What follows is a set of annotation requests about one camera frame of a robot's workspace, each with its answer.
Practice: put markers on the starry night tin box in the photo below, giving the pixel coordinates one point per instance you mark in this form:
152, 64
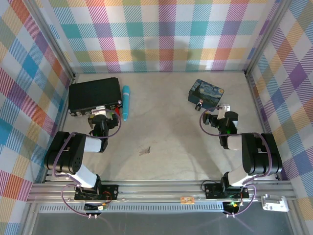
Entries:
207, 93

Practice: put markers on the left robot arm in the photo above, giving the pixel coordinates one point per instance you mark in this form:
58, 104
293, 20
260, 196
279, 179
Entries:
63, 151

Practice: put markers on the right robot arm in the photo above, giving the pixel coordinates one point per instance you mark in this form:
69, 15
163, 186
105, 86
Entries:
256, 154

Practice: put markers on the red tag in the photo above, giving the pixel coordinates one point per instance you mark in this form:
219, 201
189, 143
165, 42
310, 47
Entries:
118, 110

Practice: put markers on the turquoise marker pen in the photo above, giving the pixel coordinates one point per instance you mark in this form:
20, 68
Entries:
126, 102

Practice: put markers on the black hard case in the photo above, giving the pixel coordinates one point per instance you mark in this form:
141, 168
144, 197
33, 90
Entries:
93, 93

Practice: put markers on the small orange label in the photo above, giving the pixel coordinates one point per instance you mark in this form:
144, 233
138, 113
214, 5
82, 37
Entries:
187, 200

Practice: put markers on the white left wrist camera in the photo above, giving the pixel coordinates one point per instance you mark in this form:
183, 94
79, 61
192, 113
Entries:
99, 110

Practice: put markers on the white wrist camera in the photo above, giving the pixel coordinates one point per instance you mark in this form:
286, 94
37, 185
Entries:
99, 110
223, 110

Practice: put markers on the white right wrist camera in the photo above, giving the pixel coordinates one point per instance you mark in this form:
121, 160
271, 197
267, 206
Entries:
223, 110

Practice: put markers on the aluminium side rail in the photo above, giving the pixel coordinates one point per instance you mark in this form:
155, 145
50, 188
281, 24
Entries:
258, 110
61, 122

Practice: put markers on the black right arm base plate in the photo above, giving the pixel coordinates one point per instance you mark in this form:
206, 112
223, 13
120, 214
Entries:
212, 191

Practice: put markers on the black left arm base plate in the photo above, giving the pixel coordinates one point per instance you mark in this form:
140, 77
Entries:
110, 192

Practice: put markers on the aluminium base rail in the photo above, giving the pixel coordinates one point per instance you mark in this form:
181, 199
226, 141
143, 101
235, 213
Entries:
159, 192

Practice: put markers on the aluminium frame post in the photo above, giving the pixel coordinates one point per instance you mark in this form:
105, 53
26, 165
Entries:
52, 36
265, 36

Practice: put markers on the white plastic bracket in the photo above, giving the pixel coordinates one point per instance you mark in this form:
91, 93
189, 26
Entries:
274, 203

